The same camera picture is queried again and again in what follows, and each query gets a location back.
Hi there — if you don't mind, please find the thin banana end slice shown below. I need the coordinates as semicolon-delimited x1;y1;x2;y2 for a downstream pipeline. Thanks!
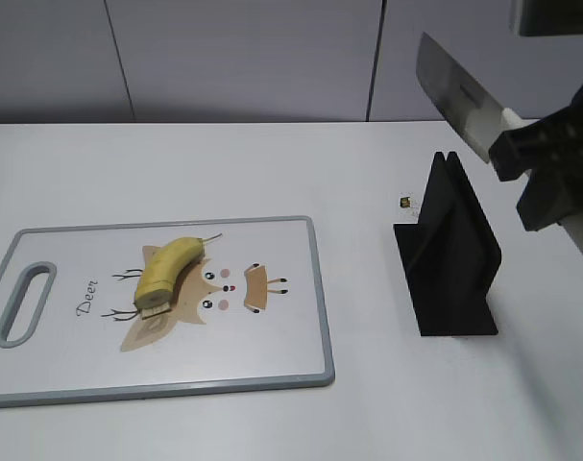
139;303;171;320

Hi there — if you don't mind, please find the grey-rimmed deer cutting board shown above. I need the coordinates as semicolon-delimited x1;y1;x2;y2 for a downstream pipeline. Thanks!
0;216;335;408

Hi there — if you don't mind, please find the black knife stand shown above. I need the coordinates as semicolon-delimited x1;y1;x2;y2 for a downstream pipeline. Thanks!
393;152;501;337

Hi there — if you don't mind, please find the white-handled kitchen knife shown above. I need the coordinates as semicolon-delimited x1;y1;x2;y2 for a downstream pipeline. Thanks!
415;34;583;256

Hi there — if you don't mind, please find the yellow banana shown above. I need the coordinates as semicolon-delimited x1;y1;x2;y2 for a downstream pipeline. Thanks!
134;233;222;312

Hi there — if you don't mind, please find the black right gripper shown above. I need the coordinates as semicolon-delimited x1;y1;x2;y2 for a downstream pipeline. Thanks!
489;84;583;231

